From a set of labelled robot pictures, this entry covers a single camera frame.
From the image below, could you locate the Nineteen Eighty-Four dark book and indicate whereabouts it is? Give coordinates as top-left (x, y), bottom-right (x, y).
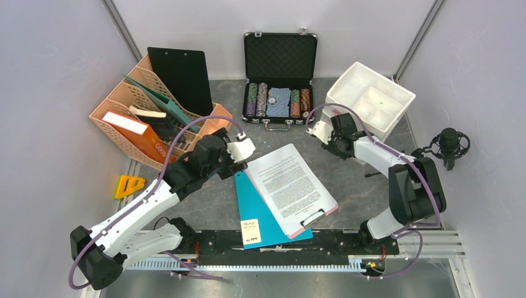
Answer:
top-left (128, 106), bottom-right (180, 143)

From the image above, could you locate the black clipboard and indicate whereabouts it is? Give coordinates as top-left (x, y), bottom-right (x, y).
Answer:
top-left (147, 47), bottom-right (213, 116)

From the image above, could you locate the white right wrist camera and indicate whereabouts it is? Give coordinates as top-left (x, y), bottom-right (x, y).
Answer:
top-left (306, 121), bottom-right (333, 145)

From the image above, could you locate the teal folder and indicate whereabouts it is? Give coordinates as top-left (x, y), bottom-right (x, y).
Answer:
top-left (123, 74), bottom-right (195, 125)

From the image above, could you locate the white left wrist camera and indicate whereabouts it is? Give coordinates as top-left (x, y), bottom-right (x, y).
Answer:
top-left (226, 132), bottom-right (256, 163)

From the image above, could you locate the white drawer organizer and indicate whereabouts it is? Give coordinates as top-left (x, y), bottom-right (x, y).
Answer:
top-left (325, 61), bottom-right (416, 141)

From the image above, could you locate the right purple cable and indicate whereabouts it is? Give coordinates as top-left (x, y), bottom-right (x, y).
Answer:
top-left (305, 103), bottom-right (443, 281)

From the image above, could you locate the blue plastic folder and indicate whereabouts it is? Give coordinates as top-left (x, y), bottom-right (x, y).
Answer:
top-left (234, 171), bottom-right (313, 250)

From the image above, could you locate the yellow triangular stand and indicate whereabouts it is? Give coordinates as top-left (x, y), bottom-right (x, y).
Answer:
top-left (114, 175), bottom-right (146, 200)

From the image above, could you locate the black microphone on tripod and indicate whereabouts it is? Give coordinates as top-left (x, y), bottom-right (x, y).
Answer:
top-left (365, 127), bottom-right (471, 178)

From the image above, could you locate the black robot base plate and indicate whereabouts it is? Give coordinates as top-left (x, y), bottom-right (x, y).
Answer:
top-left (171, 230), bottom-right (400, 255)

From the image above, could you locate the orange Good Morning book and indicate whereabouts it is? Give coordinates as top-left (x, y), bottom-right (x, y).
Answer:
top-left (102, 111), bottom-right (168, 163)

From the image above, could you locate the aluminium slotted rail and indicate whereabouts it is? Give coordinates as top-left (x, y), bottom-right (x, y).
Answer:
top-left (127, 255), bottom-right (366, 273)

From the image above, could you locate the peach plastic file organizer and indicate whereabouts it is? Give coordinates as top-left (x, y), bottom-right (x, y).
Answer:
top-left (89, 55), bottom-right (233, 170)

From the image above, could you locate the pink clipboard with paper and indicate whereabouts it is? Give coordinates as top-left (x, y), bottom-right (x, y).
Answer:
top-left (246, 144), bottom-right (339, 239)

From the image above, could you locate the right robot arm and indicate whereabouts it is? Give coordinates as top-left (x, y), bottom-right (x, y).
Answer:
top-left (312, 113), bottom-right (447, 253)

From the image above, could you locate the black poker chip case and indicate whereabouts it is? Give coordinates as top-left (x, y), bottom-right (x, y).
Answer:
top-left (241, 29), bottom-right (318, 131)

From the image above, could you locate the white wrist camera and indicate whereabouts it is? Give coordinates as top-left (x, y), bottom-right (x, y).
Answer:
top-left (226, 132), bottom-right (256, 163)
top-left (306, 121), bottom-right (333, 145)

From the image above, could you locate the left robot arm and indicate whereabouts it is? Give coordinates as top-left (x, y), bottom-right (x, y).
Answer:
top-left (70, 129), bottom-right (255, 290)

